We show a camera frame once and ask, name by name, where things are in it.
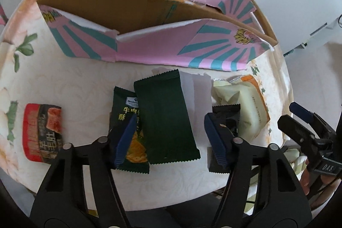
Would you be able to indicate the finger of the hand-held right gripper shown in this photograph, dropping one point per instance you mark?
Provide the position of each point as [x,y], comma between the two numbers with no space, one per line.
[294,127]
[300,110]

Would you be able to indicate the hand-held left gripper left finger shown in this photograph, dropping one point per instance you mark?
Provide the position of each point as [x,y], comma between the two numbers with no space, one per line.
[125,139]

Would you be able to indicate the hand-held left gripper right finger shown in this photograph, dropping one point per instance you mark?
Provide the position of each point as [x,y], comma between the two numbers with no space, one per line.
[213,137]

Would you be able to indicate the black snack packet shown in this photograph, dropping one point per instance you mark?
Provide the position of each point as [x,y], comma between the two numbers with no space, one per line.
[227,115]

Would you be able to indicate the printed dark green snack packet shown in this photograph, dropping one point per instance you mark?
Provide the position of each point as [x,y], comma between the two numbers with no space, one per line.
[120,105]

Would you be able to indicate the pale green orange snack packet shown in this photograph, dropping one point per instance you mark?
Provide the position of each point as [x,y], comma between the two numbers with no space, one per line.
[248,110]

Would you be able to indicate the plain dark green snack packet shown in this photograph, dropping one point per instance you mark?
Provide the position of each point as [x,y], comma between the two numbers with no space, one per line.
[165,115]

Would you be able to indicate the red snack packet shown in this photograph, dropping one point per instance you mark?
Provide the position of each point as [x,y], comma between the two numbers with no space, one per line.
[34,131]

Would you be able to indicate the pink printed cardboard box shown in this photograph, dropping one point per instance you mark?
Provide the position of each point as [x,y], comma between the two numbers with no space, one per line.
[133,9]

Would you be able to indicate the person's right hand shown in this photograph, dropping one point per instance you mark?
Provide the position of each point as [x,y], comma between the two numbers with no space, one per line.
[330,181]

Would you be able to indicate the white paper slip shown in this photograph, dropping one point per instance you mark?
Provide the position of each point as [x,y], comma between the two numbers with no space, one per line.
[197,99]

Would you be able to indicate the floral tablecloth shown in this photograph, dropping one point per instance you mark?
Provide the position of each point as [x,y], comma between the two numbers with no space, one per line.
[80,83]

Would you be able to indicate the white cabinet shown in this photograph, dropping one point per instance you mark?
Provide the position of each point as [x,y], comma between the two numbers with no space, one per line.
[294,3]

